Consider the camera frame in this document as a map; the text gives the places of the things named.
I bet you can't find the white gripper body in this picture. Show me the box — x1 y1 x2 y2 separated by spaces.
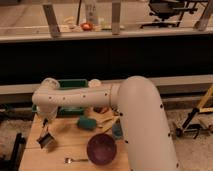
36 106 58 124

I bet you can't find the black handled brush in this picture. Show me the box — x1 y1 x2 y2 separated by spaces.
37 119 54 149

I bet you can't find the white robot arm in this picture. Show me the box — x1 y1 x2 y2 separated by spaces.
32 76 181 171

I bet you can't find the green plastic tray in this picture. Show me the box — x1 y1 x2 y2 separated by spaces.
32 78 87 115

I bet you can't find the green sponge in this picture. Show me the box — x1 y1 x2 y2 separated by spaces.
77 116 97 130

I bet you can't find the silver fork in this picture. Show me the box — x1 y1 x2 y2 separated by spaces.
64 158 89 164

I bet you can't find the white cylindrical cup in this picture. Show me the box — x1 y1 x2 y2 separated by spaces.
88 79 101 87

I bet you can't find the wooden spatula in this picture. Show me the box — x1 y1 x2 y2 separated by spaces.
98 116 119 133

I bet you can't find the orange carrot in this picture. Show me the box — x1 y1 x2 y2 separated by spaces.
100 107 109 114

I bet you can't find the purple bowl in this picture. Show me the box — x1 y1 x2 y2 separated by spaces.
87 133 117 165

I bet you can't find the blue round object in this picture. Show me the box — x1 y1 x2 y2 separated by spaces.
112 123 123 139

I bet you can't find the red fruit on far shelf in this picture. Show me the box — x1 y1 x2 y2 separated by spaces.
81 22 93 31

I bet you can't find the black stand right of table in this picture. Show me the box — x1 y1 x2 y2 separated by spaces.
175 107 201 138

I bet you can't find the black office chair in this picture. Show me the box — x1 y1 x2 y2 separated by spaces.
140 0 198 28

